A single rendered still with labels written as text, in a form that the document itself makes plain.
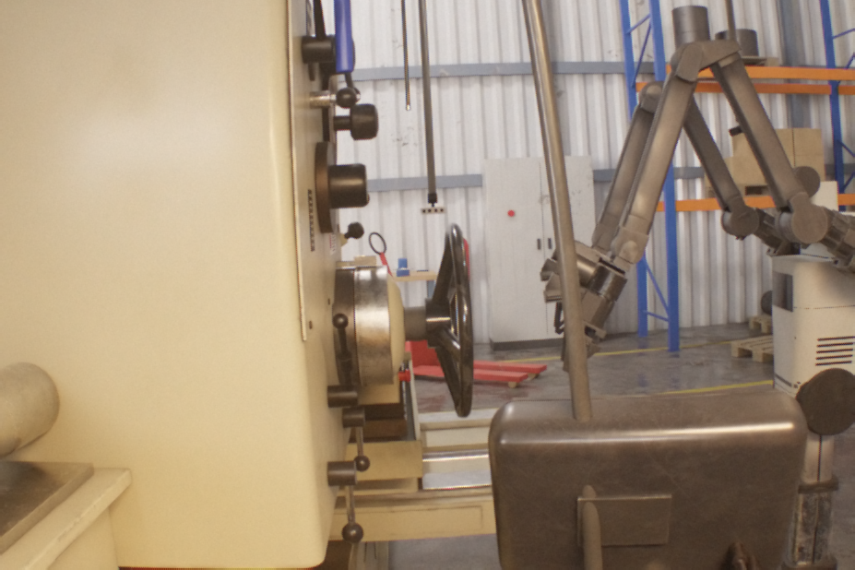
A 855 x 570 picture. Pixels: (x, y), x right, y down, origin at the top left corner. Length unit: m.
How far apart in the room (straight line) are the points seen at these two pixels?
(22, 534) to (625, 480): 0.63
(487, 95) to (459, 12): 1.06
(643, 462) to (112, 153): 0.72
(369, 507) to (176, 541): 1.18
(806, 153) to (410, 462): 7.39
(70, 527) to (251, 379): 0.29
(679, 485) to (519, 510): 0.17
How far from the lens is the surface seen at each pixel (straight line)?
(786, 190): 1.50
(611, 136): 9.26
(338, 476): 1.12
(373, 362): 1.36
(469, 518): 2.18
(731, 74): 1.49
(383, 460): 1.93
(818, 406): 1.74
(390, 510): 2.16
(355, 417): 1.43
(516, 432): 0.79
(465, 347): 1.28
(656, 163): 1.44
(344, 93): 1.12
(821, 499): 1.88
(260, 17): 0.95
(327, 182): 1.14
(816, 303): 1.68
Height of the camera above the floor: 1.50
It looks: 2 degrees down
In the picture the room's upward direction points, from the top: 3 degrees counter-clockwise
